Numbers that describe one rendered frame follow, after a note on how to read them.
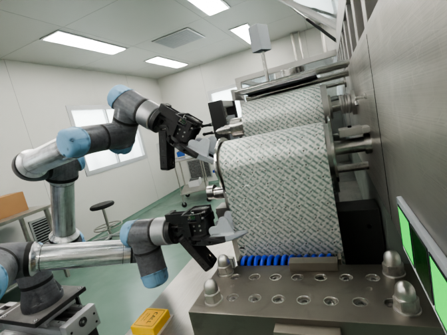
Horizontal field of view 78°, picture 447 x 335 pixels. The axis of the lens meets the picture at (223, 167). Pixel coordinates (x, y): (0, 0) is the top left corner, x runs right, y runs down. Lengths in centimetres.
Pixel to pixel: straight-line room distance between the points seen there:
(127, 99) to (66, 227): 69
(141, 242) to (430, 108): 70
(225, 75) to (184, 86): 105
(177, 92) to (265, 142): 649
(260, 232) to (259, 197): 9
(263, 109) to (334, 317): 57
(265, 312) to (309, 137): 34
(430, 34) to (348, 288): 44
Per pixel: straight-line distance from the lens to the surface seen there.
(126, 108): 82
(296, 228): 65
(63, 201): 126
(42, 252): 96
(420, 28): 25
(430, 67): 24
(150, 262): 82
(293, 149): 60
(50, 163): 94
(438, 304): 31
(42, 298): 137
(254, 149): 63
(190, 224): 70
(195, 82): 685
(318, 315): 52
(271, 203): 64
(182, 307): 85
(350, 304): 54
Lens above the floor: 135
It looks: 9 degrees down
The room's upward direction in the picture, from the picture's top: 13 degrees counter-clockwise
